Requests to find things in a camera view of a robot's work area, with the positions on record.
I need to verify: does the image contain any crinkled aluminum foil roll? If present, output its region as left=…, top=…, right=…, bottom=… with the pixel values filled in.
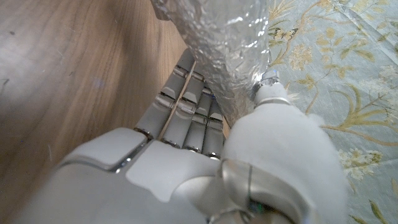
left=150, top=0, right=271, bottom=127

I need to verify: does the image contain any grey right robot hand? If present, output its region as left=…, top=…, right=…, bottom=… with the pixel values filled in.
left=12, top=49, right=348, bottom=224

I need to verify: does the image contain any floral light blue backdrop cloth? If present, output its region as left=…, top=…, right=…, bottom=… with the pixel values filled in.
left=266, top=0, right=398, bottom=224

